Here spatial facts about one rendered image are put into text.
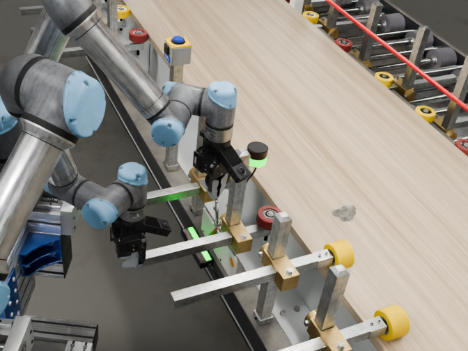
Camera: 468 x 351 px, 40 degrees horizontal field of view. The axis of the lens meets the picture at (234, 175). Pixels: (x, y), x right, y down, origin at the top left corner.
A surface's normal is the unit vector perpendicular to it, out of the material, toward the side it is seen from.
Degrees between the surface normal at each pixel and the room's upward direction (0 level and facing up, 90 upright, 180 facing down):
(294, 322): 0
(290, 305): 0
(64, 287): 0
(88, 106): 85
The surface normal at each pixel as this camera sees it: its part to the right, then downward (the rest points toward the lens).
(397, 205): 0.11, -0.78
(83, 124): 0.91, 0.26
